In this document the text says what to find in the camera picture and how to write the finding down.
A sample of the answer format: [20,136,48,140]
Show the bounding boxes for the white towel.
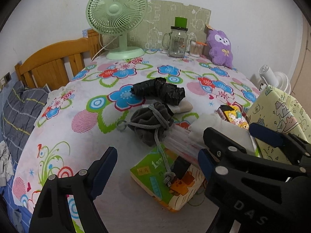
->
[188,114,256,156]

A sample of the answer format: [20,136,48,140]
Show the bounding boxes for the cartoon animal tissue pack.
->
[216,105,249,130]

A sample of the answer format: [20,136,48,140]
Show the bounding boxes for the green children's book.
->
[130,147,204,211]

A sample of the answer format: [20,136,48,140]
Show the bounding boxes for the grey drawstring pouch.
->
[117,102,176,187]

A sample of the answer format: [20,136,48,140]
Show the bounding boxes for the pink clear pouch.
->
[162,124,206,167]

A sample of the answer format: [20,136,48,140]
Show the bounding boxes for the blue bed sheet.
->
[1,159,32,232]

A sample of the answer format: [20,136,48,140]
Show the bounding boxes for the yellow fabric storage box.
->
[245,84,311,165]

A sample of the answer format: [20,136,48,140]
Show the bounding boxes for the beige door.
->
[290,15,310,114]

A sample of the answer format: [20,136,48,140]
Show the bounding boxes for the white standing fan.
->
[259,65,291,94]

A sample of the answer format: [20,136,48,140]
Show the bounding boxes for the crumpled white cloth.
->
[0,140,14,187]

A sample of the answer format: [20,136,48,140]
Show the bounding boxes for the floral tablecloth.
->
[12,50,259,232]

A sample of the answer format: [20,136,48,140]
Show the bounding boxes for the purple plush bunny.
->
[207,30,233,69]

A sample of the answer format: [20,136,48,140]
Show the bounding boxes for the cotton swab jar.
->
[189,40,207,57]

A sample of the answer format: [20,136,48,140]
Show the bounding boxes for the grey plaid pillow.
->
[1,81,50,163]

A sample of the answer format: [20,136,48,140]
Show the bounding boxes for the glass mason jar mug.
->
[162,26,188,58]

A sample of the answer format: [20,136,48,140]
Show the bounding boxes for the green cup on jar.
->
[175,17,188,28]

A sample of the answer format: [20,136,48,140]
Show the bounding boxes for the green patterned cardboard panel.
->
[103,0,212,52]

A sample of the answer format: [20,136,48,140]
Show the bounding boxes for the green desk fan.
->
[86,0,148,60]

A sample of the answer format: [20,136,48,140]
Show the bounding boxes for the wall power outlet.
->
[0,72,12,88]

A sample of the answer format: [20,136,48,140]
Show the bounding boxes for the white fan power cord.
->
[91,35,121,61]

